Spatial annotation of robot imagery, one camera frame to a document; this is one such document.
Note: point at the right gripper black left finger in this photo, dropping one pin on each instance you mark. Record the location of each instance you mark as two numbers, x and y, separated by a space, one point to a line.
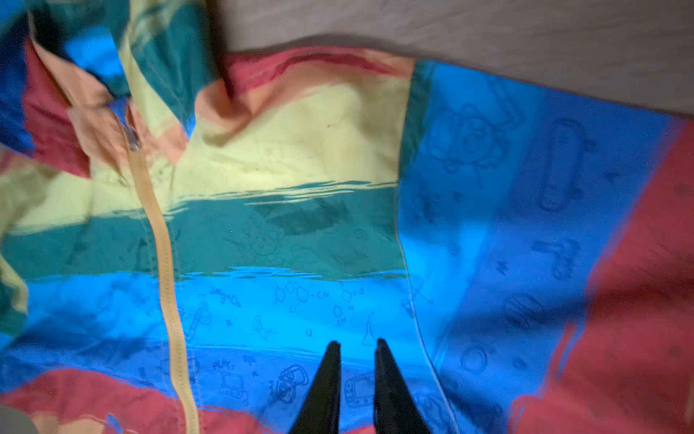
321 409

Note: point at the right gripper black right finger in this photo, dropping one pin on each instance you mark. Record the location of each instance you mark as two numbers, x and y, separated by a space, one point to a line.
394 410

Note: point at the rainbow striped kids jacket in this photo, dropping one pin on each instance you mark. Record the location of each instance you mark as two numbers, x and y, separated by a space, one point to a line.
184 234

